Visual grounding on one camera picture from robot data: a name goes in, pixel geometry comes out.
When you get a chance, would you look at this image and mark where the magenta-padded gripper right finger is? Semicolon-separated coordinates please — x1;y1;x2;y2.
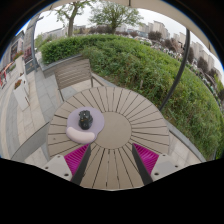
131;143;184;186

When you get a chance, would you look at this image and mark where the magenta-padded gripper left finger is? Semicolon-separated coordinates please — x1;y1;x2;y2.
41;143;92;186

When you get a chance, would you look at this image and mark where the black computer mouse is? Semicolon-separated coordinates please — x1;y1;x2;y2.
77;109;94;131

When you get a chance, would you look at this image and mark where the lilac mouse pad with wrist rest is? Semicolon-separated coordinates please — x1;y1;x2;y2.
65;106;106;145

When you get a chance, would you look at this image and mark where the white planter box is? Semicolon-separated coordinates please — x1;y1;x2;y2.
12;78;31;112

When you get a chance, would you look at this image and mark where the curved black parasol pole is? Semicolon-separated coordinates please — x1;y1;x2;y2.
159;28;191;112

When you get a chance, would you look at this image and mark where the slatted wooden chair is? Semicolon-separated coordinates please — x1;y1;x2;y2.
53;58;106;101

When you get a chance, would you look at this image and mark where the group of apartment buildings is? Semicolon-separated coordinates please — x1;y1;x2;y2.
138;19;223;81

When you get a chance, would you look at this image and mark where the sparse-leaved tree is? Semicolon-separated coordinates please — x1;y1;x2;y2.
54;0;93;38

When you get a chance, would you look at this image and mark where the bushy green tree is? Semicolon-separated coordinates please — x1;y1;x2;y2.
89;1;144;35

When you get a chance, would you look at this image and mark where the grey sign post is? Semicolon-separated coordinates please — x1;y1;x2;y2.
23;14;44;75

